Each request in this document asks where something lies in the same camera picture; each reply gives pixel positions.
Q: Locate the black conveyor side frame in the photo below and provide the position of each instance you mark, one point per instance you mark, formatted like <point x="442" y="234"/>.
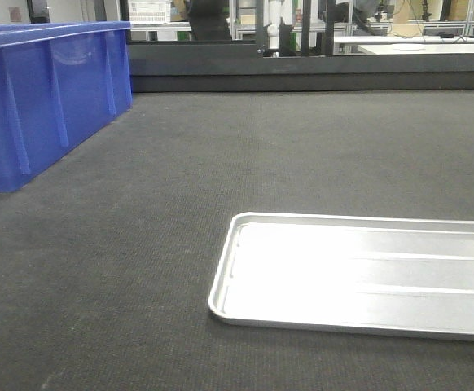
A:
<point x="238" y="67"/>

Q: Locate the silver metal tray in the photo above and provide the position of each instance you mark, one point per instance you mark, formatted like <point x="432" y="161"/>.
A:
<point x="367" y="275"/>

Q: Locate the white table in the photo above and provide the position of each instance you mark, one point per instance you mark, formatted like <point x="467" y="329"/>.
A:
<point x="425" y="45"/>

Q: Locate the blue bin on conveyor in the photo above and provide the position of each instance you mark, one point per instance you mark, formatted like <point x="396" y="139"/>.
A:
<point x="60" y="83"/>

